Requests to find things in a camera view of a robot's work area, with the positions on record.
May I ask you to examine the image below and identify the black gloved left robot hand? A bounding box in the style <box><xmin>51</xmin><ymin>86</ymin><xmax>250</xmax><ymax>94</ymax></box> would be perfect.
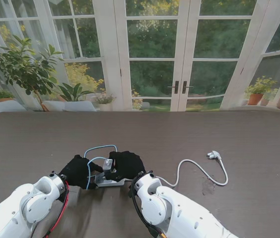
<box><xmin>58</xmin><ymin>155</ymin><xmax>104</xmax><ymax>190</ymax></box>

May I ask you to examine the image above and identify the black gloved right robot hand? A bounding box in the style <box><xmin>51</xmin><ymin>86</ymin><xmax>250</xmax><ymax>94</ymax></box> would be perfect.
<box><xmin>105</xmin><ymin>150</ymin><xmax>146</xmax><ymax>181</ymax></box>

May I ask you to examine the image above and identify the light blue USB cable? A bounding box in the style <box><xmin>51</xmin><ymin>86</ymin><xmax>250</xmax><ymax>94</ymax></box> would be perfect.
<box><xmin>83</xmin><ymin>144</ymin><xmax>119</xmax><ymax>190</ymax></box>

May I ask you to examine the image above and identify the grey USB wall charger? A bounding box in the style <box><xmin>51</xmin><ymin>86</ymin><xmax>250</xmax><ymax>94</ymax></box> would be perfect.
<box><xmin>102</xmin><ymin>160</ymin><xmax>115</xmax><ymax>174</ymax></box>

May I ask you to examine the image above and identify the white power strip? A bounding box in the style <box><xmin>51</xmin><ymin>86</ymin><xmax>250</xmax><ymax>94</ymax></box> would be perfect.
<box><xmin>94</xmin><ymin>172</ymin><xmax>126</xmax><ymax>188</ymax></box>

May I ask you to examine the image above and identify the printed garden window backdrop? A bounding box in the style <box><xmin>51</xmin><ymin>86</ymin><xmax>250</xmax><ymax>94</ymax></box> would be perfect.
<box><xmin>0</xmin><ymin>0</ymin><xmax>280</xmax><ymax>113</ymax></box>

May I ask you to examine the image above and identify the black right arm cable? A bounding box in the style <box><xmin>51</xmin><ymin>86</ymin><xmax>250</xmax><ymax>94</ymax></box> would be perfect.
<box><xmin>129</xmin><ymin>171</ymin><xmax>160</xmax><ymax>238</ymax></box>

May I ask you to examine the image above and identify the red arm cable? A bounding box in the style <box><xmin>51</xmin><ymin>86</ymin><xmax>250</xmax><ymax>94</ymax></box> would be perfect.
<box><xmin>46</xmin><ymin>180</ymin><xmax>70</xmax><ymax>238</ymax></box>

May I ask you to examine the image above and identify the white power cord with plug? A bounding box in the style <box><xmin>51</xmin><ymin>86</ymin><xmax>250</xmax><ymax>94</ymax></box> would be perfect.
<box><xmin>154</xmin><ymin>150</ymin><xmax>229</xmax><ymax>187</ymax></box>

